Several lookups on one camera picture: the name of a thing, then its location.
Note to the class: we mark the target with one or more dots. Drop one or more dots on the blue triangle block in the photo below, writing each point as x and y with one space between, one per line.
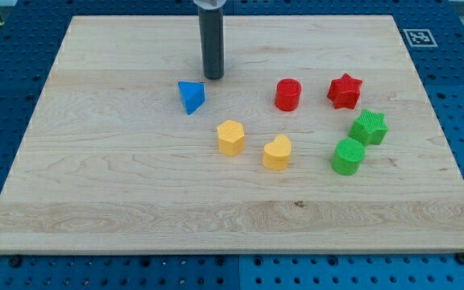
192 95

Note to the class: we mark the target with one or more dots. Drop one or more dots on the yellow hexagon block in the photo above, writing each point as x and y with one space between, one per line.
231 138

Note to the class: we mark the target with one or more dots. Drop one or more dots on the yellow heart block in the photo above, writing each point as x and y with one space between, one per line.
276 154

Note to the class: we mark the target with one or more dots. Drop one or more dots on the red cylinder block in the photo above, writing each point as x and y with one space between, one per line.
287 95

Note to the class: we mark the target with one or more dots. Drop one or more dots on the wooden board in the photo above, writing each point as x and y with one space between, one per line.
111 164

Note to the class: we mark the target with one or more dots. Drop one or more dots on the green cylinder block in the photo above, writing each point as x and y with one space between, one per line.
347 157

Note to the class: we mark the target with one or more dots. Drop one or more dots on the red star block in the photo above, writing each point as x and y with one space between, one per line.
345 92

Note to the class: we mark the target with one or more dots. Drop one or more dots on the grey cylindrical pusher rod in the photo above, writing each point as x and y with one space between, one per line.
212 42

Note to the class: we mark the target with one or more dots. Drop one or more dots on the green star block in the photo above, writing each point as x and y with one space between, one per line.
369 128

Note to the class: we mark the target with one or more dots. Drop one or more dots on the white fiducial marker tag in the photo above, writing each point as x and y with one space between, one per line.
420 38

